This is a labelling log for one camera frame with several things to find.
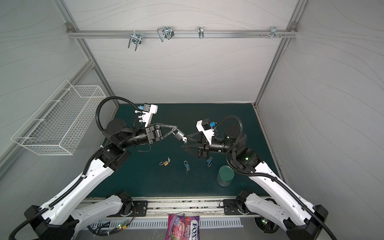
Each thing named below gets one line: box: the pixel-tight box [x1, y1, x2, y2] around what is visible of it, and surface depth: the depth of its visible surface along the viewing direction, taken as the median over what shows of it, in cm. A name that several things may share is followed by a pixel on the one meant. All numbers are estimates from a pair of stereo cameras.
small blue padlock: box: [206, 156, 214, 168], surface depth 90 cm
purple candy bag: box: [165, 214, 200, 240], surface depth 68 cm
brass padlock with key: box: [159, 156, 171, 166], surface depth 90 cm
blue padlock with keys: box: [183, 160, 191, 174], surface depth 90 cm
